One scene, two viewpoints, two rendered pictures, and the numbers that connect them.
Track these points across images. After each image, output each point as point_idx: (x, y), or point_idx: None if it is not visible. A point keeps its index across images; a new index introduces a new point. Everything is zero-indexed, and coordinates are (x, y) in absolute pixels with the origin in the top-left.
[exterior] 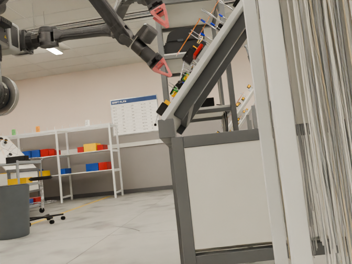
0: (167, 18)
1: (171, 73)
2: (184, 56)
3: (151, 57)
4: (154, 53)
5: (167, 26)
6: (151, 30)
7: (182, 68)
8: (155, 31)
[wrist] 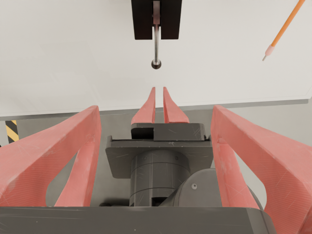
0: (73, 129)
1: (166, 87)
2: (179, 28)
3: (190, 170)
4: (177, 163)
5: (98, 119)
6: (262, 208)
7: (157, 47)
8: (213, 189)
